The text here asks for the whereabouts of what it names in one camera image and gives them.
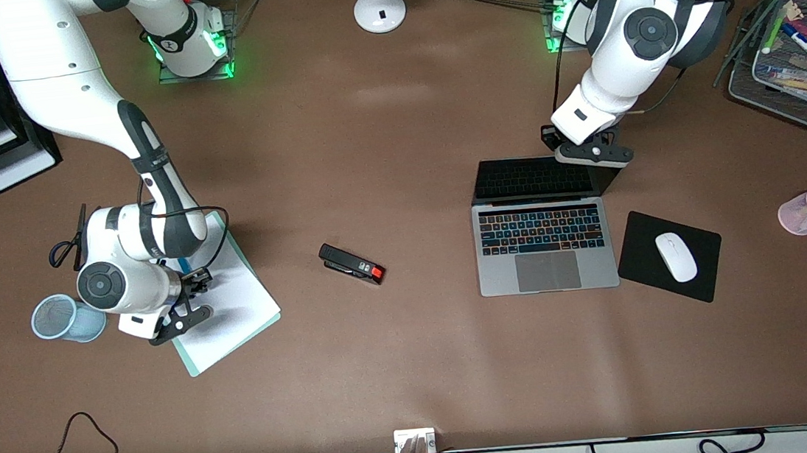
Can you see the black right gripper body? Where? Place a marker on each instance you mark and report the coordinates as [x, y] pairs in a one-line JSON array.
[[194, 282]]

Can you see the silver laptop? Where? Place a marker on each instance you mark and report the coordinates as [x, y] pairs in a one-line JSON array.
[[545, 250]]

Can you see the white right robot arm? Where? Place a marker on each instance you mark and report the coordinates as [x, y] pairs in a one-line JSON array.
[[46, 54]]

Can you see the green marker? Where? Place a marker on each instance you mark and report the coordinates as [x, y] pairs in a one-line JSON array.
[[772, 34]]

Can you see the white paper sheet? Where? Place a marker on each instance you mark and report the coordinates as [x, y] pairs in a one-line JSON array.
[[240, 301]]

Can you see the mint green clipboard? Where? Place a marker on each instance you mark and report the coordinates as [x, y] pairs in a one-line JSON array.
[[199, 368]]

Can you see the black scissors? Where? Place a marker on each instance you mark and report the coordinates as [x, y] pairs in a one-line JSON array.
[[64, 253]]

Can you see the blue mesh pen cup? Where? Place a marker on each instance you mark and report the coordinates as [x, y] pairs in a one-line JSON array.
[[57, 319]]

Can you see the black mouse pad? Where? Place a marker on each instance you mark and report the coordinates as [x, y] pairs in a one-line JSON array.
[[643, 255]]

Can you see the black and red stapler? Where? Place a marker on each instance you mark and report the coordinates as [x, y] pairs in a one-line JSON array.
[[351, 264]]

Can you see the white computer mouse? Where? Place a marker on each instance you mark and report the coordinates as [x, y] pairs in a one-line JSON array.
[[676, 256]]

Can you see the white camera bracket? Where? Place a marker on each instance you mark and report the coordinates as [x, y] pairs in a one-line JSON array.
[[414, 436]]

